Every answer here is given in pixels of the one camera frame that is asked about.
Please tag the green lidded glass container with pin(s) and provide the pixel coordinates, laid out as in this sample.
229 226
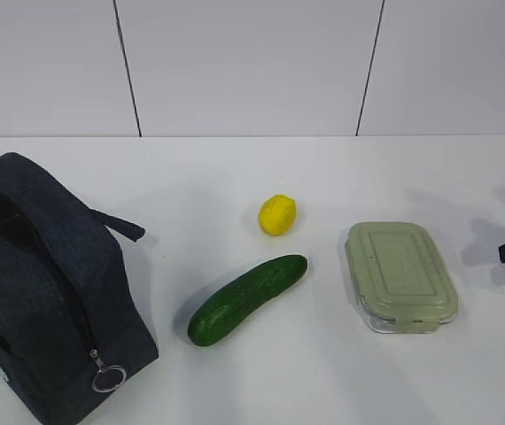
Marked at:
400 281

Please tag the yellow lemon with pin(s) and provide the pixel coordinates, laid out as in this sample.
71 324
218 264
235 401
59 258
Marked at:
277 215

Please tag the green cucumber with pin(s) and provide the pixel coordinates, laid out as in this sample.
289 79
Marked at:
229 306

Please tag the dark blue lunch bag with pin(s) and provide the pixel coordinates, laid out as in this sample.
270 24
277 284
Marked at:
70 333

